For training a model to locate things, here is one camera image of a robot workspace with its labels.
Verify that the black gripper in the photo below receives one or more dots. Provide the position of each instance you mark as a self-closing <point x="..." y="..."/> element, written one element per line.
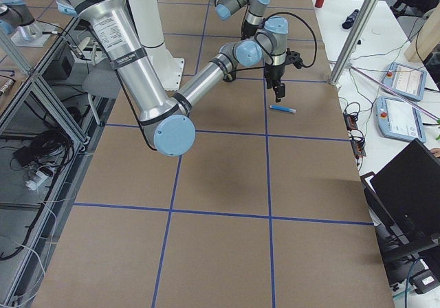
<point x="274" y="71"/>

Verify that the blue marker pen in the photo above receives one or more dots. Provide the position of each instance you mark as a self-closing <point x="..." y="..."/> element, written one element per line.
<point x="282" y="109"/>

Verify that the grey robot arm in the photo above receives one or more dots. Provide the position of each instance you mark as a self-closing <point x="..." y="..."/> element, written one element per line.
<point x="130" y="33"/>
<point x="254" y="14"/>

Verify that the folded dark umbrella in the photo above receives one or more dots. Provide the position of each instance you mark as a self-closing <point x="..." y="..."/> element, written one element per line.
<point x="350" y="20"/>

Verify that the brown paper table cover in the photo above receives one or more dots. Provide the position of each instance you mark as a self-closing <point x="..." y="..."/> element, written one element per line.
<point x="265" y="210"/>

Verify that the blue teach pendant near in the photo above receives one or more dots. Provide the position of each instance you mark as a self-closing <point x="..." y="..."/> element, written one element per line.
<point x="398" y="120"/>

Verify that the blue teach pendant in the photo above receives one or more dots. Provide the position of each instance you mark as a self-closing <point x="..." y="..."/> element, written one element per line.
<point x="407" y="81"/>
<point x="398" y="120"/>

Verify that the blue teach pendant far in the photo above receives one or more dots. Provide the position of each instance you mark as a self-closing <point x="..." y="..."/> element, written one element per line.
<point x="407" y="81"/>

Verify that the black laptop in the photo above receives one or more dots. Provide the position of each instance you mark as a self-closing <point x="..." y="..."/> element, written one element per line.
<point x="408" y="187"/>

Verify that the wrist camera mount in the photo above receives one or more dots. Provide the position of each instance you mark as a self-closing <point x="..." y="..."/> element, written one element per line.
<point x="293" y="58"/>

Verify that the aluminium frame post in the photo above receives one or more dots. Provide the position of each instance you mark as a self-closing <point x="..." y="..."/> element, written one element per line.
<point x="363" y="17"/>

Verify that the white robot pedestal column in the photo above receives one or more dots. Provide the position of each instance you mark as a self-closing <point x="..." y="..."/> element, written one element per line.
<point x="148" y="25"/>

